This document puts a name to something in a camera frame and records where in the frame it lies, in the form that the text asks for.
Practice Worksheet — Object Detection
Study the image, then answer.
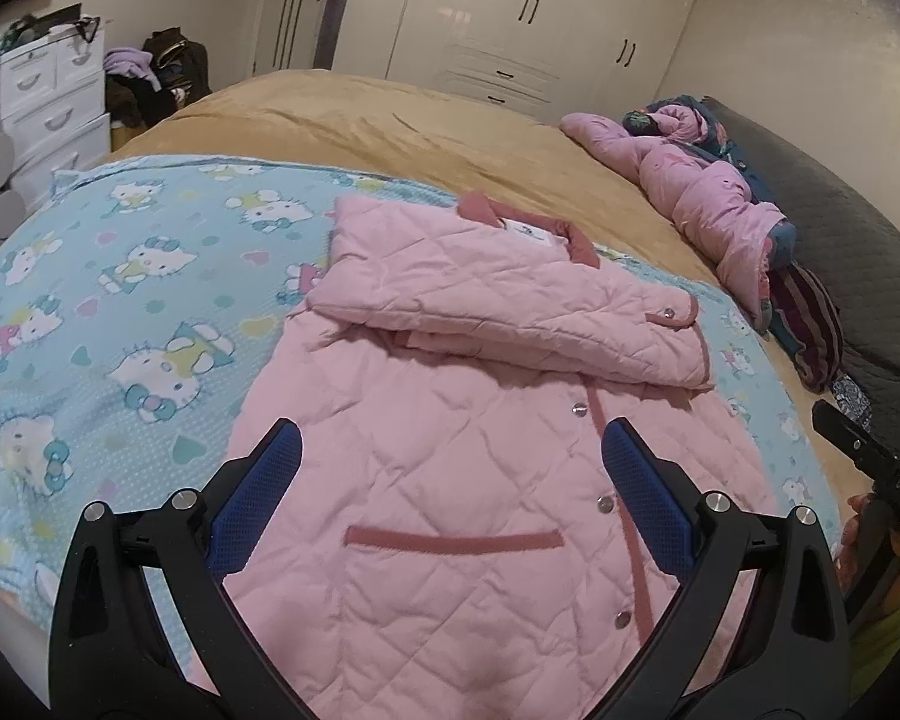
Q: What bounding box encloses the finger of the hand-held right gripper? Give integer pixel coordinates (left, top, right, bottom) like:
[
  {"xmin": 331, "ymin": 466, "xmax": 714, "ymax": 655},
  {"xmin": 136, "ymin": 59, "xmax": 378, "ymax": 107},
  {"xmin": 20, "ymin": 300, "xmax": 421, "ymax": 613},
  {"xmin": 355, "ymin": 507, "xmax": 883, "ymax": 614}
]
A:
[{"xmin": 811, "ymin": 399, "xmax": 900, "ymax": 482}]

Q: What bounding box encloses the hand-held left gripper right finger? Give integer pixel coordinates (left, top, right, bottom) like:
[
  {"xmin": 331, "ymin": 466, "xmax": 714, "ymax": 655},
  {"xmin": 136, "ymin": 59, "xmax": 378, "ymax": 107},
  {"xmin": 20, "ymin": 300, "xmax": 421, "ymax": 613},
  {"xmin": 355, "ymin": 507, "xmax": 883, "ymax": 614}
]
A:
[{"xmin": 602, "ymin": 420, "xmax": 850, "ymax": 720}]

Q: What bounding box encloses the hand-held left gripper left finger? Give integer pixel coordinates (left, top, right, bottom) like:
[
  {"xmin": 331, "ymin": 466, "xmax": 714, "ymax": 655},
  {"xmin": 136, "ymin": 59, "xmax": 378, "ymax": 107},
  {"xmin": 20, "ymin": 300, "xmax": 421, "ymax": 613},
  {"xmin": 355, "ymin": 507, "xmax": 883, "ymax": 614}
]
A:
[{"xmin": 49, "ymin": 418, "xmax": 303, "ymax": 720}]

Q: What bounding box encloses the pink quilted jacket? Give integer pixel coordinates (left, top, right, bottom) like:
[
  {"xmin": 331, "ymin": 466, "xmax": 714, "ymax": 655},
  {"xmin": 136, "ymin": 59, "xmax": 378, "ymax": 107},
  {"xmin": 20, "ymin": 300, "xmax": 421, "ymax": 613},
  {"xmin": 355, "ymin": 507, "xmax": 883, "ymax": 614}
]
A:
[{"xmin": 187, "ymin": 193, "xmax": 788, "ymax": 720}]

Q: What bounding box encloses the dark clothes pile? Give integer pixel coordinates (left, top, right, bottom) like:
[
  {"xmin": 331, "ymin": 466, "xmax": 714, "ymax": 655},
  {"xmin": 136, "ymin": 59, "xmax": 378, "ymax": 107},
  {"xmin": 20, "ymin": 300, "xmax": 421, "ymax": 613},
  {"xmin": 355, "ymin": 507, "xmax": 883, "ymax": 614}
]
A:
[{"xmin": 109, "ymin": 79, "xmax": 188, "ymax": 130}]

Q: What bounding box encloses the person's right hand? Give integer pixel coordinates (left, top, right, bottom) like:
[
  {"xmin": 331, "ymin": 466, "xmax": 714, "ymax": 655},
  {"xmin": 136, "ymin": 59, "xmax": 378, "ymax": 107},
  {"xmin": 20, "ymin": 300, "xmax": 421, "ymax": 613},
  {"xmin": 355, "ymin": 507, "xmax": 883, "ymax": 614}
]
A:
[{"xmin": 838, "ymin": 493, "xmax": 900, "ymax": 616}]

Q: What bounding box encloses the blue patterned cloth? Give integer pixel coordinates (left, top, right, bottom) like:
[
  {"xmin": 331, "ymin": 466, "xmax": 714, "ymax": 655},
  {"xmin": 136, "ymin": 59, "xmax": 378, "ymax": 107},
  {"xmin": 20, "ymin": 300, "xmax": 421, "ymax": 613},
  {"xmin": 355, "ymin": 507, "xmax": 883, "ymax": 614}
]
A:
[{"xmin": 831, "ymin": 375, "xmax": 882, "ymax": 425}]

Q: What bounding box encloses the dark striped pillow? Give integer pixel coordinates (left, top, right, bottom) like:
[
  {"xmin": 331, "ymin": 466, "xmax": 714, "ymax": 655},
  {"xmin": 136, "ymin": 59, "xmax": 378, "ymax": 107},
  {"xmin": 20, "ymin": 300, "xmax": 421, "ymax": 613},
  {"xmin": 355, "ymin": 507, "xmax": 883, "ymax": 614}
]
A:
[{"xmin": 765, "ymin": 262, "xmax": 845, "ymax": 392}]

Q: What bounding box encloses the green garment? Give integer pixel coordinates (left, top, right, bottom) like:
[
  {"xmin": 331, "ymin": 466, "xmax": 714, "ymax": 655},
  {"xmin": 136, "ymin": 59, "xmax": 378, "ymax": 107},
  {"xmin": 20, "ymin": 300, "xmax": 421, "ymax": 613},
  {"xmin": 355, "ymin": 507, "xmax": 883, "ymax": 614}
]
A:
[{"xmin": 847, "ymin": 600, "xmax": 900, "ymax": 698}]

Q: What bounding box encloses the grey quilted headboard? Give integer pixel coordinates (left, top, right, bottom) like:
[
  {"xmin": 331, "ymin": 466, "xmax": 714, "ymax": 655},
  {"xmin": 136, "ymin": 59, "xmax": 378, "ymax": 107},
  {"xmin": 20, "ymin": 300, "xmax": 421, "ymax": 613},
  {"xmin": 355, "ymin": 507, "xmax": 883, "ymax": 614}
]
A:
[{"xmin": 701, "ymin": 96, "xmax": 900, "ymax": 458}]

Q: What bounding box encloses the blue cartoon printed blanket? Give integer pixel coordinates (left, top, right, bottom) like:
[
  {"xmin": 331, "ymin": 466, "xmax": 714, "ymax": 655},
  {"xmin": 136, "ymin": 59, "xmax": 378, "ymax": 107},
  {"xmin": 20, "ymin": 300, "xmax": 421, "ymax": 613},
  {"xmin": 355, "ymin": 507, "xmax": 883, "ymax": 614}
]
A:
[{"xmin": 0, "ymin": 154, "xmax": 845, "ymax": 691}]

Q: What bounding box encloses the pink floral quilt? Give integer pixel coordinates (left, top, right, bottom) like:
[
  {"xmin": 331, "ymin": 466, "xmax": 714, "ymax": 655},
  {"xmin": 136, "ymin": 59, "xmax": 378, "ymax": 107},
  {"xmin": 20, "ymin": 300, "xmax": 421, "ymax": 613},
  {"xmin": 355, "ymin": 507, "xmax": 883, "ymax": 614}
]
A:
[{"xmin": 559, "ymin": 94, "xmax": 800, "ymax": 335}]

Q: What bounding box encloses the tan bed sheet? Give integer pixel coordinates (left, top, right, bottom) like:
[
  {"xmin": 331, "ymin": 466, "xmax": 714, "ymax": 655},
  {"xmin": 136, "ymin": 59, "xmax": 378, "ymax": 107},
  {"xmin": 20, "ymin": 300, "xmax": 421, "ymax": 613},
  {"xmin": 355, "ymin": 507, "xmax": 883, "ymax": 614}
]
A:
[{"xmin": 112, "ymin": 69, "xmax": 863, "ymax": 541}]

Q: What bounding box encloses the white drawer cabinet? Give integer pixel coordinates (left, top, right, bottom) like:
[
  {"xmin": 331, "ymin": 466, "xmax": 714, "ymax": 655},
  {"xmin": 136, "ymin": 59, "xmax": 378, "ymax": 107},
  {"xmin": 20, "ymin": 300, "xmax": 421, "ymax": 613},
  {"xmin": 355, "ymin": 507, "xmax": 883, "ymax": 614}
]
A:
[{"xmin": 0, "ymin": 30, "xmax": 113, "ymax": 200}]

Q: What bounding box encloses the black bag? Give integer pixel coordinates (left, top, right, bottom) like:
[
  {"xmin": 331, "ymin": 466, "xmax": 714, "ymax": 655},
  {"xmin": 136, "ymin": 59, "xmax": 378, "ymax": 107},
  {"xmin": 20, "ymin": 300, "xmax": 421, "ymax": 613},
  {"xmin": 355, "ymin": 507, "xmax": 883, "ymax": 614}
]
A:
[{"xmin": 142, "ymin": 28, "xmax": 211, "ymax": 102}]

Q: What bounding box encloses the purple cloth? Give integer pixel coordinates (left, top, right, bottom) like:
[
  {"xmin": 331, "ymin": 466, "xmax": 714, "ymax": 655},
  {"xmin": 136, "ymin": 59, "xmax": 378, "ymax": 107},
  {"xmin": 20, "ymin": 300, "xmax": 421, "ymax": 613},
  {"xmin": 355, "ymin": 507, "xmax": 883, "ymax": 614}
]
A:
[{"xmin": 105, "ymin": 46, "xmax": 162, "ymax": 87}]

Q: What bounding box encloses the white door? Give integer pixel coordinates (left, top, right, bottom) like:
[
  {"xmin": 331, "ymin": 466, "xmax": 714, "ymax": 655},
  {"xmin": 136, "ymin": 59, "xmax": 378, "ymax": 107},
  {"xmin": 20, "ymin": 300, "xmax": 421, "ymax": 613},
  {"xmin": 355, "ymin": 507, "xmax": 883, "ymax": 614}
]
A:
[{"xmin": 255, "ymin": 0, "xmax": 346, "ymax": 76}]

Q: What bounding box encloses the white wardrobe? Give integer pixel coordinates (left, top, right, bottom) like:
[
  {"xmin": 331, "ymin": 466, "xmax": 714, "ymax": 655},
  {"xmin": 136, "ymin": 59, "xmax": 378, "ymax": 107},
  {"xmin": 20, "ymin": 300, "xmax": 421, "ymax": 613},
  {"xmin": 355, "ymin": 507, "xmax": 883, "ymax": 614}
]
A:
[{"xmin": 330, "ymin": 0, "xmax": 702, "ymax": 107}]

